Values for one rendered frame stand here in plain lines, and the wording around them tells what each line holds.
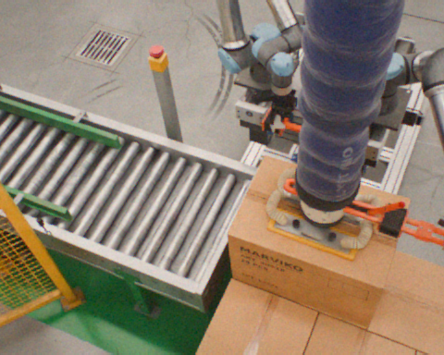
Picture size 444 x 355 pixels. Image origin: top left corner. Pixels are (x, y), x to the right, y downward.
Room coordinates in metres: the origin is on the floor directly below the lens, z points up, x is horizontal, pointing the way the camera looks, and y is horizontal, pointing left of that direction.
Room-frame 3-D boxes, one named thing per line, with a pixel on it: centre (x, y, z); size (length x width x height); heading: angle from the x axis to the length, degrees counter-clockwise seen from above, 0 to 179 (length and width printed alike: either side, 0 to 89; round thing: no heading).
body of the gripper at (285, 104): (1.49, -0.27, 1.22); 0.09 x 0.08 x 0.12; 59
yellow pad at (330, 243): (1.05, -0.32, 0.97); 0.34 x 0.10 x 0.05; 59
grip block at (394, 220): (1.00, -0.58, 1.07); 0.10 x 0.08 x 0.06; 149
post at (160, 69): (2.04, 0.22, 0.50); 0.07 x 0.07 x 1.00; 60
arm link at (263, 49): (1.59, -0.24, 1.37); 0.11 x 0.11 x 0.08; 25
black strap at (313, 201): (1.13, -0.37, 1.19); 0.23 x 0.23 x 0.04
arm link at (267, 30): (1.82, -0.25, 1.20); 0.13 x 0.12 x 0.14; 115
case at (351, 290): (1.13, -0.36, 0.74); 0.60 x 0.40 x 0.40; 61
